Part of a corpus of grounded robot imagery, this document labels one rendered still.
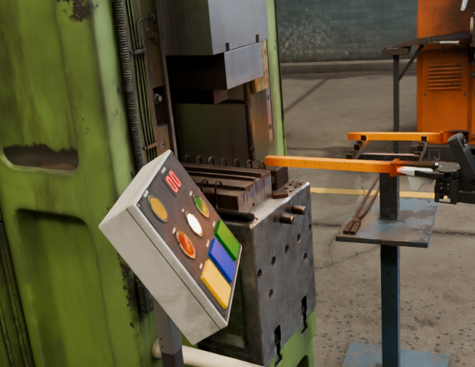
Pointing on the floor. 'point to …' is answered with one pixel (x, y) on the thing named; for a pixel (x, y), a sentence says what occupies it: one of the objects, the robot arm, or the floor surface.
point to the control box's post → (168, 338)
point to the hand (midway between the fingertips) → (403, 166)
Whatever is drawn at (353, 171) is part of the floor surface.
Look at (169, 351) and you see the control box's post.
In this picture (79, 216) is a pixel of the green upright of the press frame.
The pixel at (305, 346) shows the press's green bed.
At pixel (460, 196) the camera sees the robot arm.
